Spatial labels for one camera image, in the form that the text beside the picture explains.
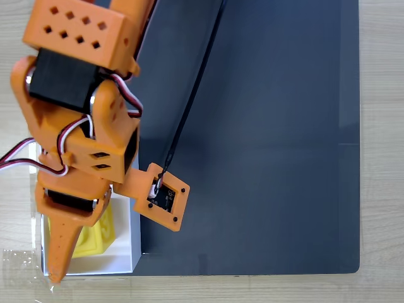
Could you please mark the yellow toy building block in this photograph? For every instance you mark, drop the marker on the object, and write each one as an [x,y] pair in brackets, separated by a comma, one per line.
[98,240]

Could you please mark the clear tape patch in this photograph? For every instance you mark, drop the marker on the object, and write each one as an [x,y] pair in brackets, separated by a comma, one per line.
[19,268]

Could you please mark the white open cardboard box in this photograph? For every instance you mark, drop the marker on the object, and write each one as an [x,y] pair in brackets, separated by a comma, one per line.
[123,252]

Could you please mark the orange camera mount with board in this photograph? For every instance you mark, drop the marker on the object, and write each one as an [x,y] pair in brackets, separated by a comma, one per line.
[142,180]

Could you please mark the dark grey table mat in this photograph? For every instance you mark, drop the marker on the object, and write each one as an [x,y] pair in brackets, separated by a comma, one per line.
[268,158]

